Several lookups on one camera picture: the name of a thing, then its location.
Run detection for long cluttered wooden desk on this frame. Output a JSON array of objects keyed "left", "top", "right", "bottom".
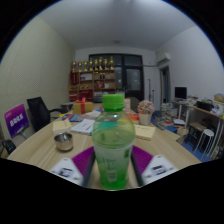
[{"left": 171, "top": 93, "right": 224, "bottom": 158}]

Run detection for green drink bottle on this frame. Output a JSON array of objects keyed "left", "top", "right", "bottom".
[{"left": 91, "top": 93, "right": 137, "bottom": 191}]

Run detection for small metal cup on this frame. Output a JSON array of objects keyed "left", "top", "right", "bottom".
[{"left": 53, "top": 131, "right": 74, "bottom": 152}]

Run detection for black computer monitor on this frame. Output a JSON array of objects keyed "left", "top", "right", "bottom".
[{"left": 174, "top": 86, "right": 188, "bottom": 100}]

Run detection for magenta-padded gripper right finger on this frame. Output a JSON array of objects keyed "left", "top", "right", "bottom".
[{"left": 130, "top": 144, "right": 181, "bottom": 187}]

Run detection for purple sign board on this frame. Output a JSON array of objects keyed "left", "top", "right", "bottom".
[{"left": 3, "top": 103, "right": 30, "bottom": 139}]

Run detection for beige carton box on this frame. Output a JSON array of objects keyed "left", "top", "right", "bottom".
[{"left": 123, "top": 98, "right": 132, "bottom": 114}]

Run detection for black chair back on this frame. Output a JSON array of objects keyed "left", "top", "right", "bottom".
[{"left": 1, "top": 138, "right": 17, "bottom": 156}]

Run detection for black framed glass door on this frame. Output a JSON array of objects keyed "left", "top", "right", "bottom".
[{"left": 88, "top": 53, "right": 145, "bottom": 102}]

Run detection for red orange book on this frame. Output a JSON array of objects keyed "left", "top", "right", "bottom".
[{"left": 127, "top": 113, "right": 140, "bottom": 124}]

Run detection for small round white table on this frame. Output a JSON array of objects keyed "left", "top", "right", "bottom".
[{"left": 60, "top": 101, "right": 74, "bottom": 113}]

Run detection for white air conditioner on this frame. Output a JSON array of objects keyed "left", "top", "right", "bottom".
[{"left": 156, "top": 52, "right": 172, "bottom": 67}]

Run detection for blue printed magazine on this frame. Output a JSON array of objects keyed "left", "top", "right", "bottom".
[{"left": 61, "top": 113, "right": 84, "bottom": 123}]

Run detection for yellow gift box red ribbon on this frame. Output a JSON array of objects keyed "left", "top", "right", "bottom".
[{"left": 72, "top": 97, "right": 94, "bottom": 115}]

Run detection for wooden shelf unit with trophies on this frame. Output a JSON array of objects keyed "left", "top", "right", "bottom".
[{"left": 68, "top": 56, "right": 117, "bottom": 103}]

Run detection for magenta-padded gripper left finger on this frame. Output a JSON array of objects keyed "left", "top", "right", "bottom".
[{"left": 49, "top": 145, "right": 96, "bottom": 188}]

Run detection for grey armchair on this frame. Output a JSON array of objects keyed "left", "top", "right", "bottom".
[{"left": 129, "top": 96, "right": 141, "bottom": 113}]

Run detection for white paper booklet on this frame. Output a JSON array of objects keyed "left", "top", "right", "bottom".
[{"left": 70, "top": 118, "right": 96, "bottom": 135}]

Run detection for beige paper envelope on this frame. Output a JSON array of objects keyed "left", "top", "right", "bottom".
[{"left": 133, "top": 123, "right": 157, "bottom": 141}]

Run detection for pink flowers in white pot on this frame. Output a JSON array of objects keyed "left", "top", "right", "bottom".
[{"left": 137, "top": 99, "right": 156, "bottom": 126}]

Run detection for wooden stool black legs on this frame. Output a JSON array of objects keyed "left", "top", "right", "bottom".
[{"left": 184, "top": 121, "right": 208, "bottom": 148}]

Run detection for cream book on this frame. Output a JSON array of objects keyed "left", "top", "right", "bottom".
[{"left": 52, "top": 118, "right": 73, "bottom": 134}]

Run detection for black office chair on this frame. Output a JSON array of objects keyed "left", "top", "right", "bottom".
[{"left": 26, "top": 96, "right": 66, "bottom": 133}]

